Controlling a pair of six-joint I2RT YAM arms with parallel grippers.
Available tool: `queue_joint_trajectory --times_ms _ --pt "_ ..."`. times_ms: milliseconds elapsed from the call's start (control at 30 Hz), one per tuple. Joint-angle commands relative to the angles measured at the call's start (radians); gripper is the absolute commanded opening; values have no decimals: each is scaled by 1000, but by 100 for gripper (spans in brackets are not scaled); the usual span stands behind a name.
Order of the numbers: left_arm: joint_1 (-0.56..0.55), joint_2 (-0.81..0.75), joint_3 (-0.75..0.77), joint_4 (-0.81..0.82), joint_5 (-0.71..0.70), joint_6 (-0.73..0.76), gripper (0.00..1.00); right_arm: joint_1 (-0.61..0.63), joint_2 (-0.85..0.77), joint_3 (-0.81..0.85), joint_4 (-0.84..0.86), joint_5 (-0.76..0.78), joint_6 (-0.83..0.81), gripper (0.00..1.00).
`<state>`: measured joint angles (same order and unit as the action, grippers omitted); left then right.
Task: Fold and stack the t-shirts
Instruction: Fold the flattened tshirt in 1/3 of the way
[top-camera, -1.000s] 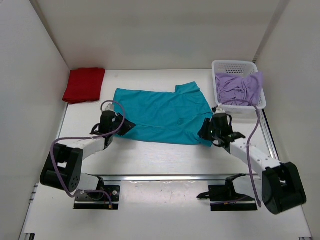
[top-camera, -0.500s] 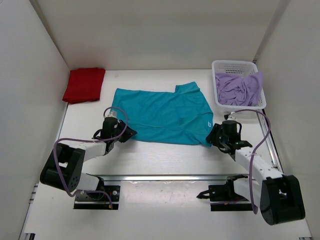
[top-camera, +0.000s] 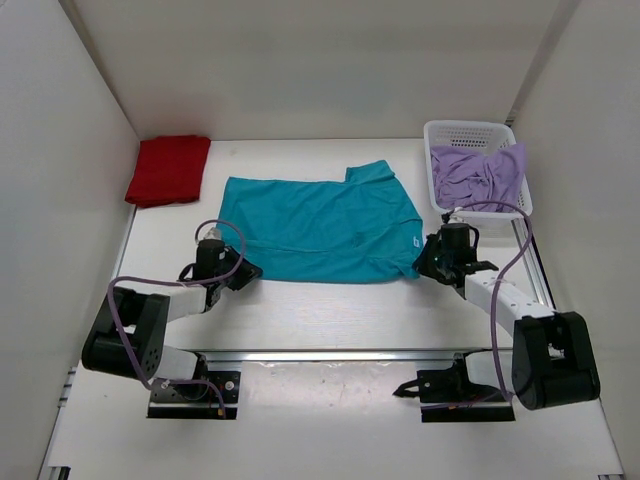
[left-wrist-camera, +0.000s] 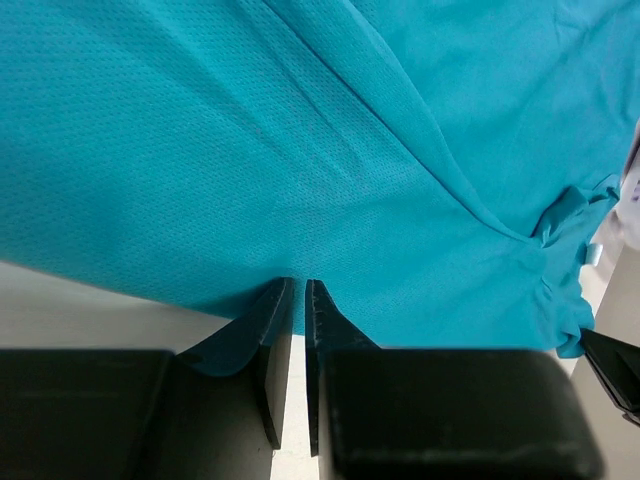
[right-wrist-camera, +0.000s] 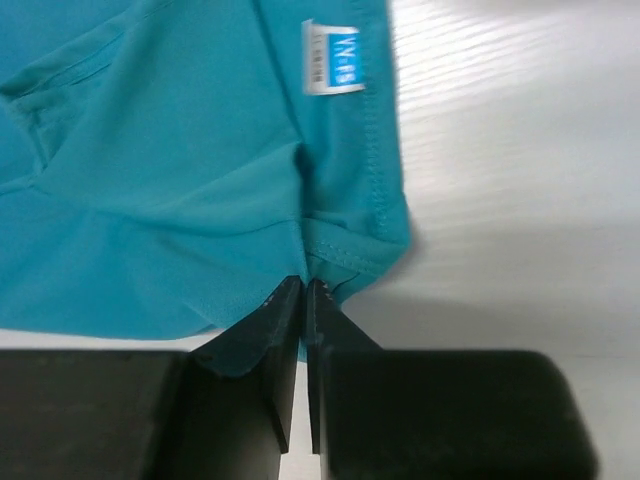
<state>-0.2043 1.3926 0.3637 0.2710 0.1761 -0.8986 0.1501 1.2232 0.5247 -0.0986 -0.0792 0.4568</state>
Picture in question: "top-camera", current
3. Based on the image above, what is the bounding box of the teal t shirt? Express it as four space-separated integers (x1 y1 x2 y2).
218 160 423 284

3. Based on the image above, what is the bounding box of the red t shirt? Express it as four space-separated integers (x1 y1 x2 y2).
125 135 211 208

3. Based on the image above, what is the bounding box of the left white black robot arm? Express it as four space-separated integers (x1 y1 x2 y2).
81 239 263 400

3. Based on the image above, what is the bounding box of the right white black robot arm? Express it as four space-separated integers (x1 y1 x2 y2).
413 223 601 410

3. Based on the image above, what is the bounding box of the lavender t shirt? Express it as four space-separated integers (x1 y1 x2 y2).
431 143 527 213

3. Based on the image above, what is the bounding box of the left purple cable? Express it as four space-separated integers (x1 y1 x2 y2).
107 219 247 419

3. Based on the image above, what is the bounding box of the purple cable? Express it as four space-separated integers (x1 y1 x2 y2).
107 219 247 419
422 201 532 412

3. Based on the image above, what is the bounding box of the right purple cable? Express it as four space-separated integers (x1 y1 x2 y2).
422 201 532 412

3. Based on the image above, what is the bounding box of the aluminium frame rail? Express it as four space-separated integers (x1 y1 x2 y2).
203 349 461 363

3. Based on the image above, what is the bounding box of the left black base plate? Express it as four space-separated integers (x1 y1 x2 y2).
147 363 242 420

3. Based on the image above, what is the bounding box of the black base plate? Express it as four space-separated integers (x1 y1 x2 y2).
393 364 515 423
147 363 242 420

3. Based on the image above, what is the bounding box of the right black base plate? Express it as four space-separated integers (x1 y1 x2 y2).
393 364 515 423

